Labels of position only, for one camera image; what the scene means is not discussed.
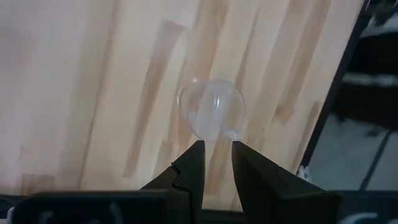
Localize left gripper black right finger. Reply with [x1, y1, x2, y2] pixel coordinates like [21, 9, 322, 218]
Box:
[231, 141, 342, 224]

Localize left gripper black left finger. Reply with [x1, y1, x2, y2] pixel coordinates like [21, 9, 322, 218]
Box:
[140, 139, 206, 224]

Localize clear glass cup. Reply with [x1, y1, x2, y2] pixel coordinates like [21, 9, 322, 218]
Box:
[176, 77, 246, 142]

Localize black furniture beside table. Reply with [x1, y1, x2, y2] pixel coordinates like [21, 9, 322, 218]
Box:
[331, 0, 398, 138]

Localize black table edge rail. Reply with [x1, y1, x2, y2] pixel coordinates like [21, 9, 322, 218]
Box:
[300, 0, 373, 170]

